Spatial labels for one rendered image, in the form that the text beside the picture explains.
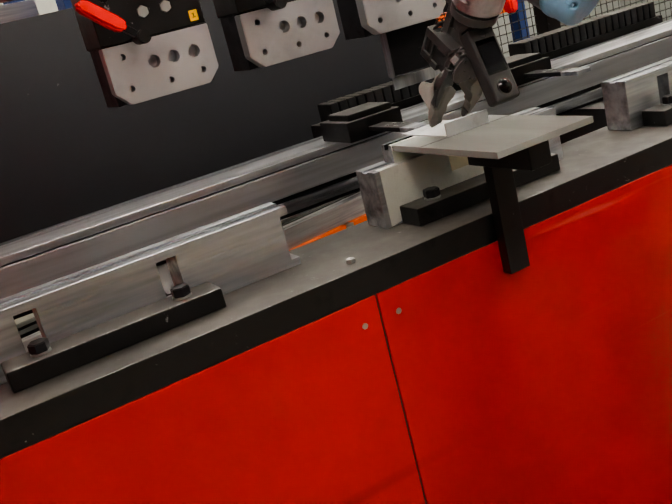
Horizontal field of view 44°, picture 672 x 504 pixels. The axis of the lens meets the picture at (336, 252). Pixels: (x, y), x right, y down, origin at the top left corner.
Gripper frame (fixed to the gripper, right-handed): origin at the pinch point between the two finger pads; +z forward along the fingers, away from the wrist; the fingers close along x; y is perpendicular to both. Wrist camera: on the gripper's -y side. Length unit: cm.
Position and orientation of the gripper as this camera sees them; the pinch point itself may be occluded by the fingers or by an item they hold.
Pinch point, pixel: (451, 118)
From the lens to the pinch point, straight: 138.1
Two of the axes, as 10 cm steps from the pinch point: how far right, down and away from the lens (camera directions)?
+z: -1.3, 6.2, 7.8
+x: -8.4, 3.4, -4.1
